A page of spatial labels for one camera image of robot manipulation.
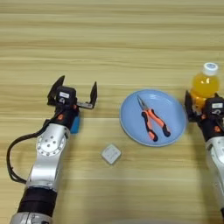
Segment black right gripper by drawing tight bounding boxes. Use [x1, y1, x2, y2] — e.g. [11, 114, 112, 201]
[184, 90, 224, 143]

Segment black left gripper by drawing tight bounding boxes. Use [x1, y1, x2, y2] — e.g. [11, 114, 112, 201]
[45, 74, 98, 130]

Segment orange juice bottle white cap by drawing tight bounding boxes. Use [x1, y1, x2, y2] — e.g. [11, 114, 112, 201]
[189, 61, 221, 115]

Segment round light blue plate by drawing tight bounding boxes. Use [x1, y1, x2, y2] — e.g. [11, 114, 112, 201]
[119, 88, 188, 148]

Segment orange black needle-nose pliers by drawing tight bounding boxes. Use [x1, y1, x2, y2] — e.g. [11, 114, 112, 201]
[136, 94, 172, 143]

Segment left gripper labelled black box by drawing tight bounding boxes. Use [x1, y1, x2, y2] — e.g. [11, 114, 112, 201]
[55, 85, 78, 108]

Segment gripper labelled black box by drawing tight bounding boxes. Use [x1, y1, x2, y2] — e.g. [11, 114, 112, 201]
[55, 85, 78, 108]
[203, 96, 224, 117]

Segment right gripper labelled black box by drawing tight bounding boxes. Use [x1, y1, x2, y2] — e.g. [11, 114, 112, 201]
[203, 96, 224, 117]

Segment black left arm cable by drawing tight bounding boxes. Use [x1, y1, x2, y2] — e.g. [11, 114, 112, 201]
[6, 117, 52, 185]

